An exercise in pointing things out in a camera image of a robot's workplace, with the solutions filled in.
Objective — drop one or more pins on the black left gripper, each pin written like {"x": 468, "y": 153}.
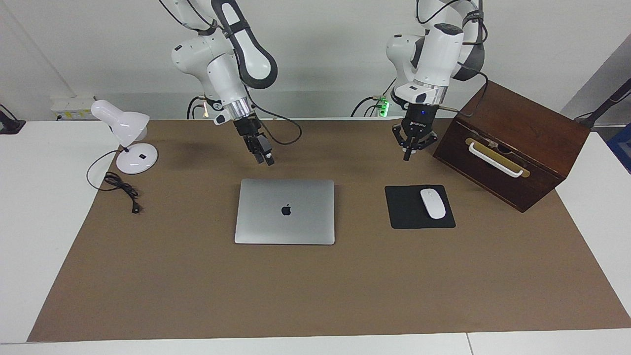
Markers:
{"x": 418, "y": 125}

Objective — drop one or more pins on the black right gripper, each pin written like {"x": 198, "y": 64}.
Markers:
{"x": 251, "y": 135}

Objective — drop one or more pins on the silver laptop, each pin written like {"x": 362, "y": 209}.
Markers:
{"x": 276, "y": 227}

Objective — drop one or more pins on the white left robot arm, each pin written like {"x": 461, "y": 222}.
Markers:
{"x": 436, "y": 49}

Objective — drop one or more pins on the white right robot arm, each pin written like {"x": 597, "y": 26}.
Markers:
{"x": 222, "y": 74}

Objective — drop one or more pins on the white computer mouse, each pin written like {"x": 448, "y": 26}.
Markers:
{"x": 433, "y": 203}

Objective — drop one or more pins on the black mouse pad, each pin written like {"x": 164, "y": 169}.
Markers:
{"x": 404, "y": 212}

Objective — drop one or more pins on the dark wooden box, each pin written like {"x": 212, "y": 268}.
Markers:
{"x": 542, "y": 143}

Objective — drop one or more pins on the brown paper table mat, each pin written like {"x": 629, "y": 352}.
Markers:
{"x": 315, "y": 291}

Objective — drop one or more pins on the white desk lamp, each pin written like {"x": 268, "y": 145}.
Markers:
{"x": 123, "y": 123}

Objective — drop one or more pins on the white power strip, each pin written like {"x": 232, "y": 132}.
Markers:
{"x": 69, "y": 114}

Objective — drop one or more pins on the black stand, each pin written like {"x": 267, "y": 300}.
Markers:
{"x": 611, "y": 98}

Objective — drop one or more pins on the blue crate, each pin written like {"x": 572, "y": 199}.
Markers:
{"x": 622, "y": 145}

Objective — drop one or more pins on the black clamp mount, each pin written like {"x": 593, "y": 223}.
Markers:
{"x": 10, "y": 126}

